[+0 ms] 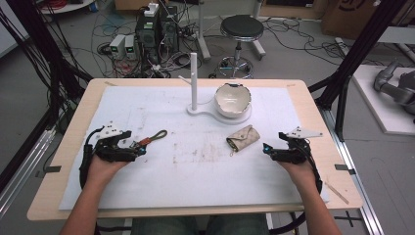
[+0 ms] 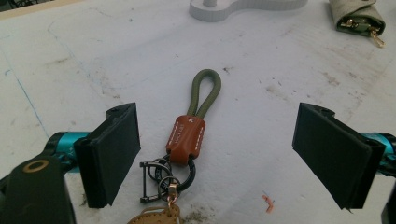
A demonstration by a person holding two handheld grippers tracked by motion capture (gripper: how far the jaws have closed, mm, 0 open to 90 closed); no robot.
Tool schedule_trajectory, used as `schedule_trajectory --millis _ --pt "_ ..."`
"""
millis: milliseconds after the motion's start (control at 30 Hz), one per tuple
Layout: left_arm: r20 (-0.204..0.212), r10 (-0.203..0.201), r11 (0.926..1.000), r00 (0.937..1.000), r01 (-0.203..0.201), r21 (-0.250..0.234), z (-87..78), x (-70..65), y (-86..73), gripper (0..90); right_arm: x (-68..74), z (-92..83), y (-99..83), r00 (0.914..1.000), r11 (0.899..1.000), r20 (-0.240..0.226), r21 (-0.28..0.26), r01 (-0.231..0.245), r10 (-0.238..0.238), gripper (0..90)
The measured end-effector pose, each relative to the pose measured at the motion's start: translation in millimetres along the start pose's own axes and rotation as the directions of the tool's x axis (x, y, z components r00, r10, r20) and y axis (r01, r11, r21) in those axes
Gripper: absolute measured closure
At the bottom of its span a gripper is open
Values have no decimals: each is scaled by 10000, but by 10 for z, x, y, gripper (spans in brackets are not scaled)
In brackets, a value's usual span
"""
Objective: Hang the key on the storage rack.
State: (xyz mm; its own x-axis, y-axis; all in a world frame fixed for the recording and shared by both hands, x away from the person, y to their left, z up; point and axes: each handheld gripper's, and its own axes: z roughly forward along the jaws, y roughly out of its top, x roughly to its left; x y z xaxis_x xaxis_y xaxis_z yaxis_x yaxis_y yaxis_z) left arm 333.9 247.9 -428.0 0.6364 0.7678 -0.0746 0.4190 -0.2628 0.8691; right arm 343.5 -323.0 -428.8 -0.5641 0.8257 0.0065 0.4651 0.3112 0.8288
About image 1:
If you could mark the white floor board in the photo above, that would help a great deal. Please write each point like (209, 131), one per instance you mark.
(375, 107)

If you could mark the thin wooden stick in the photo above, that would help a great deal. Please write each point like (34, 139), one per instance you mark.
(336, 193)

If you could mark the white device on tower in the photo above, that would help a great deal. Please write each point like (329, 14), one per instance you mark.
(151, 9)

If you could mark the white hook stand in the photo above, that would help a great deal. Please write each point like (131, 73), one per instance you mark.
(193, 81)

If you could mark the person's left hand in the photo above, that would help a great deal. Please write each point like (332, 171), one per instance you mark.
(102, 169)

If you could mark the small white power box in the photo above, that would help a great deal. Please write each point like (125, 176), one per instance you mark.
(116, 45)
(130, 47)

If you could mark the person's right leg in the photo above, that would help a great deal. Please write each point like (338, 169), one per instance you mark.
(238, 225)

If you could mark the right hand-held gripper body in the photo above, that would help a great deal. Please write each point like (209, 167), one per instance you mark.
(293, 153)

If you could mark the wooden table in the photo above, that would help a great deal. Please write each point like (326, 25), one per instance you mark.
(62, 202)

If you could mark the beige key pouch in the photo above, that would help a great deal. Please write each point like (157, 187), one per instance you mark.
(243, 138)

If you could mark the person's left leg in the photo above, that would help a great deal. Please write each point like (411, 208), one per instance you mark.
(166, 225)

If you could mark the white table leg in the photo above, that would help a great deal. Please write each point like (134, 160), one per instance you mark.
(203, 32)

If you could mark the person's leg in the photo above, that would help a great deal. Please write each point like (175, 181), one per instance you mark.
(238, 225)
(166, 225)

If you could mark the black frame post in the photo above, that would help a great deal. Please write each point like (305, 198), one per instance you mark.
(362, 45)
(36, 42)

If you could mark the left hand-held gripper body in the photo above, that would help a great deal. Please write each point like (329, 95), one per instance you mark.
(112, 151)

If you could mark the black tape strip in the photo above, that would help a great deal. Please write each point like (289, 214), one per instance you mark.
(344, 168)
(49, 170)

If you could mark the aluminium rail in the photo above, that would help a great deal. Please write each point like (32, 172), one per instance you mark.
(359, 196)
(23, 173)

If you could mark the white eggshell-shaped bowl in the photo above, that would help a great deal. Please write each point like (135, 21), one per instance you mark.
(232, 99)

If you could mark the white round table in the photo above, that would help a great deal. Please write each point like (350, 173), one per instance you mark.
(65, 6)

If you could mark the person's right hand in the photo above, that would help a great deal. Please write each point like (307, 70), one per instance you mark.
(301, 174)

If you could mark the black computer tower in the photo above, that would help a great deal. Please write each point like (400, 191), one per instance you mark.
(169, 31)
(147, 39)

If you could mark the black round stool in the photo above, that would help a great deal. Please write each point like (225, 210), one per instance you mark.
(242, 27)

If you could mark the cardboard box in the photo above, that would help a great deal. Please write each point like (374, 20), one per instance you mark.
(345, 16)

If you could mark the white table mat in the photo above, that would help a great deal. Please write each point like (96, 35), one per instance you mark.
(182, 176)

